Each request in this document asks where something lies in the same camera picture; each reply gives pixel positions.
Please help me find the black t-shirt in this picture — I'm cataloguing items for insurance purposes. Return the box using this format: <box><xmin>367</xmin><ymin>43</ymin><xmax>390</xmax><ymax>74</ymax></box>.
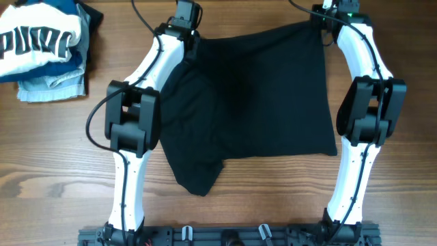
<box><xmin>160</xmin><ymin>21</ymin><xmax>337</xmax><ymax>196</ymax></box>

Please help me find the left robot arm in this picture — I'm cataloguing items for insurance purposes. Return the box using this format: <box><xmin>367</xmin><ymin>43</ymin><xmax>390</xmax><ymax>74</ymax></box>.
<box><xmin>98</xmin><ymin>1</ymin><xmax>203</xmax><ymax>245</ymax></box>

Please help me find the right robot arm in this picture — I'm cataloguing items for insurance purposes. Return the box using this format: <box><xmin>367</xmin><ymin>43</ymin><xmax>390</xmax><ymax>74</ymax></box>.
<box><xmin>310</xmin><ymin>1</ymin><xmax>407</xmax><ymax>245</ymax></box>

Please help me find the black folded garment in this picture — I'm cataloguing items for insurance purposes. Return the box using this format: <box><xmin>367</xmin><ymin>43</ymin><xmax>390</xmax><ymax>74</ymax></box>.
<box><xmin>74</xmin><ymin>0</ymin><xmax>104</xmax><ymax>63</ymax></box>

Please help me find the dark blue folded garment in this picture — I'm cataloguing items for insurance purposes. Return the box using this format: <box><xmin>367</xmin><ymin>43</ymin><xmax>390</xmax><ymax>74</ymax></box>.
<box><xmin>1</xmin><ymin>1</ymin><xmax>82</xmax><ymax>82</ymax></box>

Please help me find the light blue denim garment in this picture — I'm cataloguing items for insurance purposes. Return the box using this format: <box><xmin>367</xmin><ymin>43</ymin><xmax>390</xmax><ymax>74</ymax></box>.
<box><xmin>17</xmin><ymin>3</ymin><xmax>91</xmax><ymax>103</ymax></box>

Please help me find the white Puma shirt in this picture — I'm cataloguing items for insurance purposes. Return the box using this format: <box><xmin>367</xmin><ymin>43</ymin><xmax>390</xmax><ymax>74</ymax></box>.
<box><xmin>1</xmin><ymin>3</ymin><xmax>81</xmax><ymax>77</ymax></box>

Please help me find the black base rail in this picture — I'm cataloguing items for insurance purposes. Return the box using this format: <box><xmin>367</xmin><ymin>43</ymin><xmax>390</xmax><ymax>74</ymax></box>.
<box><xmin>77</xmin><ymin>223</ymin><xmax>382</xmax><ymax>246</ymax></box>

